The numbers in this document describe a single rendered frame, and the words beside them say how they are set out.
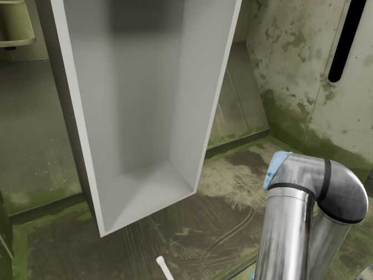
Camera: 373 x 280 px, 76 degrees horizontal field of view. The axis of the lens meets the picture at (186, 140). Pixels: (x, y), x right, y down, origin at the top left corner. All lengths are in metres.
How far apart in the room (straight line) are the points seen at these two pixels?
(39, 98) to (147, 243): 1.38
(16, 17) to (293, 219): 1.82
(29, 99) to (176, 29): 1.37
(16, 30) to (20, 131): 0.72
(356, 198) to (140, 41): 0.99
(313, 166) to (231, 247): 1.23
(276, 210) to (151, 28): 0.91
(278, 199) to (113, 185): 1.12
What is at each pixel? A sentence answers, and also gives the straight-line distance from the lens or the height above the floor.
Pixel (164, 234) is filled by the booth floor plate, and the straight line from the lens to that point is 1.86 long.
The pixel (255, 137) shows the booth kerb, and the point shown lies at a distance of 2.96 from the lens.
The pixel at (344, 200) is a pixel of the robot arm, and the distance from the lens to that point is 0.72.
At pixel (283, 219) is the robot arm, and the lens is 0.62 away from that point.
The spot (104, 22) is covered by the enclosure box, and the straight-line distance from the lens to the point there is 1.11.
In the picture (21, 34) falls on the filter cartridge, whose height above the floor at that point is 1.32.
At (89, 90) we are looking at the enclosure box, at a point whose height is 1.15.
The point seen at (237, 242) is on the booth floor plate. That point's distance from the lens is 1.85.
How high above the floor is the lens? 1.50
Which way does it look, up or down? 30 degrees down
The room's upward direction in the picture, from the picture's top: 1 degrees clockwise
